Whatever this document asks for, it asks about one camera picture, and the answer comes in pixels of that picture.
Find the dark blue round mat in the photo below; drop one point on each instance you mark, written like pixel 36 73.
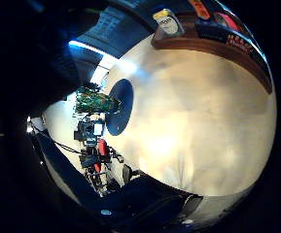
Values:
pixel 119 108

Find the black box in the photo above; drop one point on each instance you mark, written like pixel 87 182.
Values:
pixel 211 31

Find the red snack packet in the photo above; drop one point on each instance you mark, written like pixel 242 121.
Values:
pixel 228 21

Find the long ceiling light strip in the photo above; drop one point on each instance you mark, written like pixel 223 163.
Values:
pixel 86 47

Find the dark packet with red print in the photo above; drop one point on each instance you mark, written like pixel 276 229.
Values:
pixel 240 44

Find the black camera rig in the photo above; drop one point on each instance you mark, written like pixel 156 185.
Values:
pixel 88 132

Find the red cylindrical object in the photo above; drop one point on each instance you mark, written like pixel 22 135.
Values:
pixel 103 147

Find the orange snack packet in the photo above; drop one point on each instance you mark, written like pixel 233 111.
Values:
pixel 199 8

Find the brown wooden tray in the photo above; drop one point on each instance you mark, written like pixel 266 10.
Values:
pixel 224 48

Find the white packet with yellow top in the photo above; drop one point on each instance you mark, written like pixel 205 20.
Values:
pixel 168 23

